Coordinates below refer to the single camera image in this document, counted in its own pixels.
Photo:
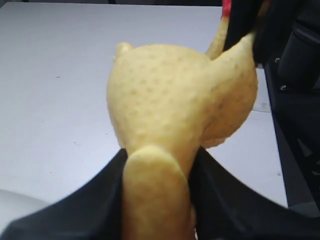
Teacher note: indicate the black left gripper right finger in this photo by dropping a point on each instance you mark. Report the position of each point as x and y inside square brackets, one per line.
[227, 209]

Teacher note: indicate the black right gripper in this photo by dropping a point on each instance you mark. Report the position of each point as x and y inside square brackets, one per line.
[288, 38]

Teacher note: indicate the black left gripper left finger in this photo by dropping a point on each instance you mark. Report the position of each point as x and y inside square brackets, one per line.
[93, 212]

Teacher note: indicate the yellow rubber chicken toy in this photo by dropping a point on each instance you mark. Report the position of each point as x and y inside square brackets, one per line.
[164, 102]

